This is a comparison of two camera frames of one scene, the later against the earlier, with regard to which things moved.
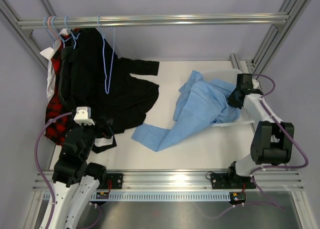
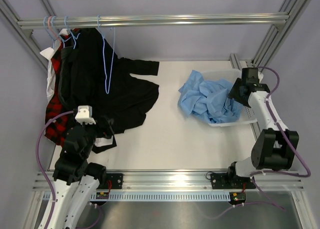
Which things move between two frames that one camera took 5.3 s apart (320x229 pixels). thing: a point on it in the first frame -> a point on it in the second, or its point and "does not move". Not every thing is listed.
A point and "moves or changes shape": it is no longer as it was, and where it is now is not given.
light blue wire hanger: [100, 33] does not move
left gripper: [106, 130] does not move
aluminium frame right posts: [295, 2] does not move
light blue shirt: [199, 103] moves or changes shape
